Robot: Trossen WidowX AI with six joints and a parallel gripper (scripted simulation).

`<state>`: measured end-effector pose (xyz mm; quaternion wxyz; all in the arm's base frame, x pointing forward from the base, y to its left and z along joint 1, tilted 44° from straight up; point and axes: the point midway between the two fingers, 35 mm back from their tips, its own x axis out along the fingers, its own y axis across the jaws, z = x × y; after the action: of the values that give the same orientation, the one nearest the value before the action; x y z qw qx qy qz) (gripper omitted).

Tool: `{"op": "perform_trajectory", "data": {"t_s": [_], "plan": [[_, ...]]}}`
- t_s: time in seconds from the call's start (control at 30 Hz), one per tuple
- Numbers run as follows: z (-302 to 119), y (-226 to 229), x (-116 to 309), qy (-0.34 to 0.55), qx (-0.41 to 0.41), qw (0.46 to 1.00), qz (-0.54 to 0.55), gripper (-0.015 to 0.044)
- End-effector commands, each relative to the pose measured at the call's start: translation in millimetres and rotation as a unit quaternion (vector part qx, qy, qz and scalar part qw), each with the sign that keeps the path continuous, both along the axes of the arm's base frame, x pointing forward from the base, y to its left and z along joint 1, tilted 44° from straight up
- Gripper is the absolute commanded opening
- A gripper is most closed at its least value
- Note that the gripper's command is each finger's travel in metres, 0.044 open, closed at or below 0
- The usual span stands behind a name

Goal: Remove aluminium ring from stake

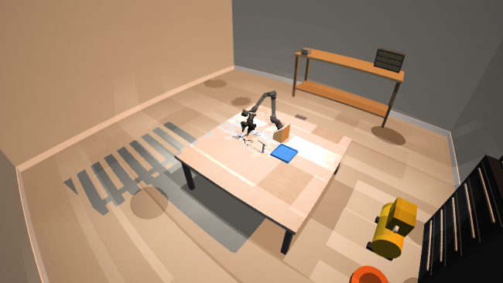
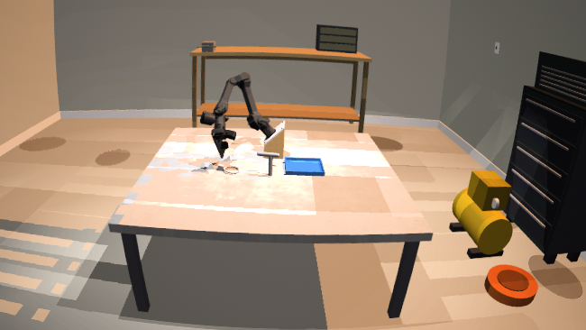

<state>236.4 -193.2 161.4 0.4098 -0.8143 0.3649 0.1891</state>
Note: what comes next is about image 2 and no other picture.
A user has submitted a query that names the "blue tray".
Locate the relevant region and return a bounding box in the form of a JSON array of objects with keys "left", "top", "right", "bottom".
[{"left": 285, "top": 157, "right": 325, "bottom": 176}]

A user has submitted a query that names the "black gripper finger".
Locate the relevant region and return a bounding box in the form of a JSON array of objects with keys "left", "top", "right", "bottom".
[
  {"left": 218, "top": 145, "right": 228, "bottom": 159},
  {"left": 211, "top": 134, "right": 224, "bottom": 151}
]

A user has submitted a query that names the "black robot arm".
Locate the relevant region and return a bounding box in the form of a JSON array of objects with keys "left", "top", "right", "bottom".
[{"left": 200, "top": 72, "right": 276, "bottom": 141}]

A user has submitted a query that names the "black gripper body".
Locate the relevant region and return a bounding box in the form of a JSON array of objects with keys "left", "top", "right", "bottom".
[{"left": 211, "top": 124, "right": 229, "bottom": 148}]

